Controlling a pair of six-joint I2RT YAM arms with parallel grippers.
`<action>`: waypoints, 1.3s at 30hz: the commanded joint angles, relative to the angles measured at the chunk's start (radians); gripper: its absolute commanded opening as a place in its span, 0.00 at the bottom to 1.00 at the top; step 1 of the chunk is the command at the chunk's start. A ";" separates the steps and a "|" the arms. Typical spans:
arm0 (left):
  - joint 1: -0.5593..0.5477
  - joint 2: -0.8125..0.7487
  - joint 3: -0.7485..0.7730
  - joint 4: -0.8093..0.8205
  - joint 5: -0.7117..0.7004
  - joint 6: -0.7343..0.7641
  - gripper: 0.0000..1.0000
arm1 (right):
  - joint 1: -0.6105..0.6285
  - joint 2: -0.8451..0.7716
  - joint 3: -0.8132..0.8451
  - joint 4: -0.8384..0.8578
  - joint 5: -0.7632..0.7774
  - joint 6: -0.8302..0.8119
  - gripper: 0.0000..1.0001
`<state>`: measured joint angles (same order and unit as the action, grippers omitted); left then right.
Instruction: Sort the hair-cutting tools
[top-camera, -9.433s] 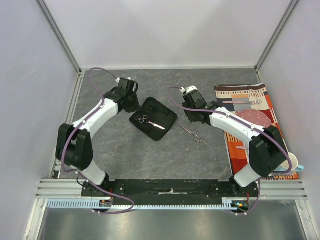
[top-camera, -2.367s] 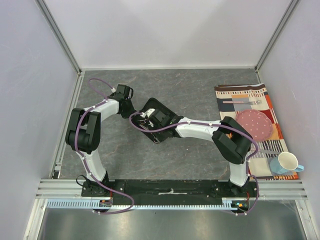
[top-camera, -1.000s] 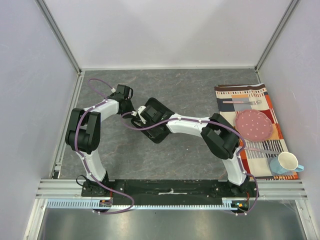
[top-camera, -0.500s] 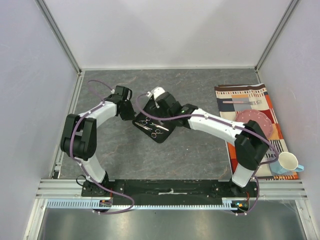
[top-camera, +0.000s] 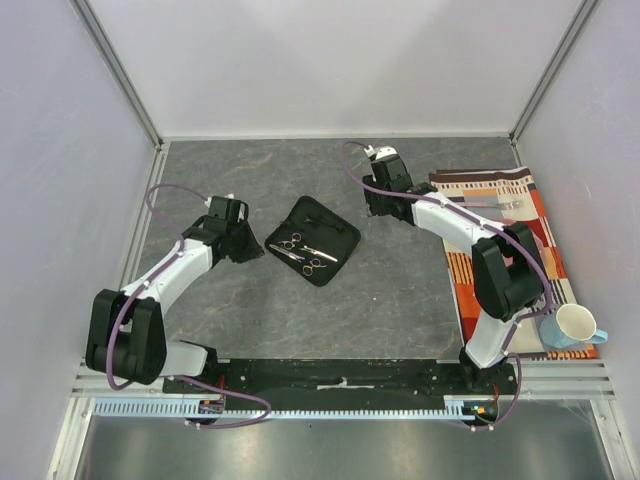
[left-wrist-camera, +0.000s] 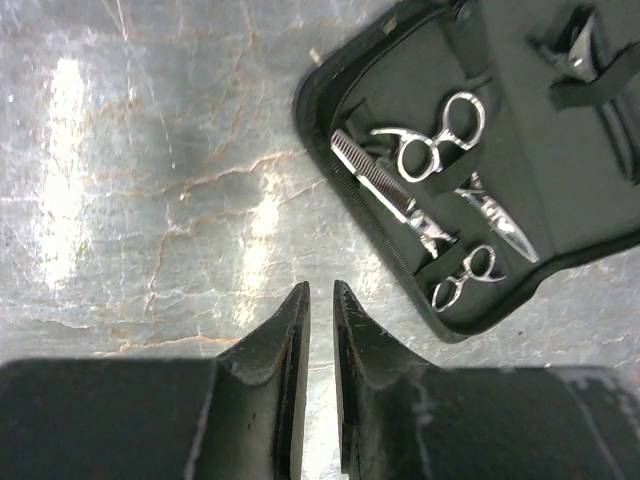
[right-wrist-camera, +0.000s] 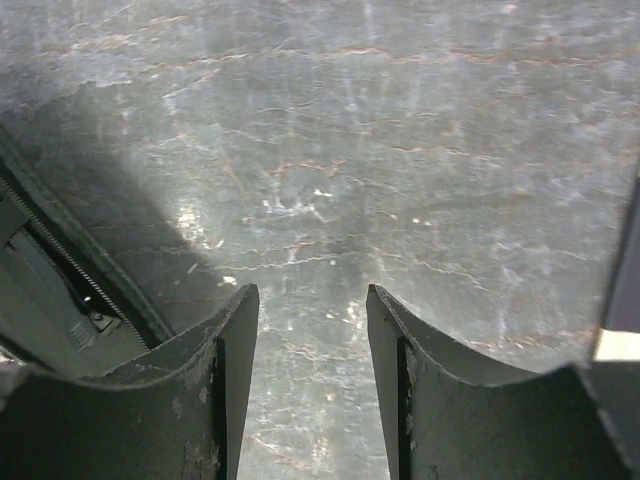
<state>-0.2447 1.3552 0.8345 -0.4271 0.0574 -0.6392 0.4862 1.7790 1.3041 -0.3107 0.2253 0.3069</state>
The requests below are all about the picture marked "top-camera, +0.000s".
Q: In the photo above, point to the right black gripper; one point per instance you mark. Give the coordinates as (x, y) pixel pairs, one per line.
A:
(379, 201)

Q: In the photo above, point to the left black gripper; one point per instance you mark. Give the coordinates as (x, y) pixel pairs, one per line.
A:
(253, 249)

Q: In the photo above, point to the silver hair scissors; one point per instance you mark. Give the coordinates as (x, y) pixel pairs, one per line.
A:
(288, 247)

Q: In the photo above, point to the black zippered tool case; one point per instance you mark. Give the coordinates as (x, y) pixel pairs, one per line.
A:
(341, 246)

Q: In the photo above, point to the silver thinning scissors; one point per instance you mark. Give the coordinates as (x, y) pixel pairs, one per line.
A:
(317, 260)

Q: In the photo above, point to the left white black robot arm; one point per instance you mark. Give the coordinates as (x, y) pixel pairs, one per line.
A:
(127, 340)

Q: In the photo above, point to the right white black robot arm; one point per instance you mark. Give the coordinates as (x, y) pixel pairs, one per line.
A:
(507, 271)

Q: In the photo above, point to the pink dotted plate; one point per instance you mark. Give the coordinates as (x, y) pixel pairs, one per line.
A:
(538, 242)

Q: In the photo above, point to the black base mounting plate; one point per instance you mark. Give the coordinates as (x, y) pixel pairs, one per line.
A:
(356, 382)

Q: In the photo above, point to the light blue mug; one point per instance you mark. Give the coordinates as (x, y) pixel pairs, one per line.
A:
(569, 325)

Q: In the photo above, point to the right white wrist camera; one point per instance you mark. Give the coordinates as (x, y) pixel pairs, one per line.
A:
(379, 153)

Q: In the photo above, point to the pink handled fork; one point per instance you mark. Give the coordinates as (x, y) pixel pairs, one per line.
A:
(504, 206)

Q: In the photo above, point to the white slotted cable duct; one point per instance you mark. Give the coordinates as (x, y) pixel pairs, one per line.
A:
(193, 408)

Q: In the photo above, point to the aluminium frame rail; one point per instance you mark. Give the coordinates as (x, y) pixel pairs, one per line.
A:
(103, 44)

